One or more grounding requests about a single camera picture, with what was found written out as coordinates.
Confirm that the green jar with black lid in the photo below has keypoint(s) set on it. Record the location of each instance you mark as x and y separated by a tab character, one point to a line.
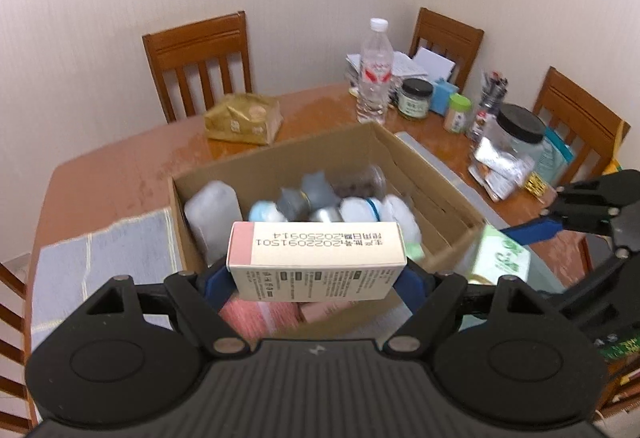
415	100

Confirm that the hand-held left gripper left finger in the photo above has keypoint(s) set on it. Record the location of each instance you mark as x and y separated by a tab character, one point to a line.
217	285

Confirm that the gold foil bag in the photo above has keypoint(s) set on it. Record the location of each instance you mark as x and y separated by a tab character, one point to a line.
245	118

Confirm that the blue checked tablecloth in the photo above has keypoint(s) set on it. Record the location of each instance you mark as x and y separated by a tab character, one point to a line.
100	268

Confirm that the brown cardboard box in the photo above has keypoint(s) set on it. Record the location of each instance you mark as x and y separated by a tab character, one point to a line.
280	158

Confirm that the teal paper packet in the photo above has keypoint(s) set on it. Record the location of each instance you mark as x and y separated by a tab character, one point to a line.
557	158

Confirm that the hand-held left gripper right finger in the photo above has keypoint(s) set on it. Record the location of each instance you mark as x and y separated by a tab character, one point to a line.
412	288

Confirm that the small blue box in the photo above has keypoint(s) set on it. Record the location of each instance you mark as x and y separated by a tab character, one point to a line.
444	95

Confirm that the small bottle with green lid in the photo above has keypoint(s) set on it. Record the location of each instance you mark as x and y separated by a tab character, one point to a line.
457	115

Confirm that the large clear jar black lid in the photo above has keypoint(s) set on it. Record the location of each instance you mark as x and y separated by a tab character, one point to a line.
515	143

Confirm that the translucent white plastic bottle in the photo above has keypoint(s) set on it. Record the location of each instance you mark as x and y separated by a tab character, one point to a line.
210	218

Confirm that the wooden chair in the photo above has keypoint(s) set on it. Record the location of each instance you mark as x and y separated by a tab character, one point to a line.
445	35
200	53
580	108
10	318

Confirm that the pale green printed carton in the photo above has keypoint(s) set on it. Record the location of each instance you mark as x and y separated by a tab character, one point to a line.
500	253

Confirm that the cream carton with pink end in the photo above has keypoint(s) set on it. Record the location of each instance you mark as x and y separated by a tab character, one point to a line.
315	263

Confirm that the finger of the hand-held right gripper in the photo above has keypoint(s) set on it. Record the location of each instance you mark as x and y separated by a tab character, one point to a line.
535	229
600	288

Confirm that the clear jar of brown cookies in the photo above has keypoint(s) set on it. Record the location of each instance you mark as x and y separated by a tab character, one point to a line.
362	180

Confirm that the pen holder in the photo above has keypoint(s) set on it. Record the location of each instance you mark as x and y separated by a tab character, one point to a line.
492	98

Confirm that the green printed bag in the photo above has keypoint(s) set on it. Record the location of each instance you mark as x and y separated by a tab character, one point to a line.
622	348

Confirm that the clear plastic water bottle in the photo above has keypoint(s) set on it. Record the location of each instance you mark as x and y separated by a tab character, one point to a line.
374	78

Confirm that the pile of white papers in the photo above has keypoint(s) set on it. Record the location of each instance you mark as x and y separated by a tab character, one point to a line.
430	63

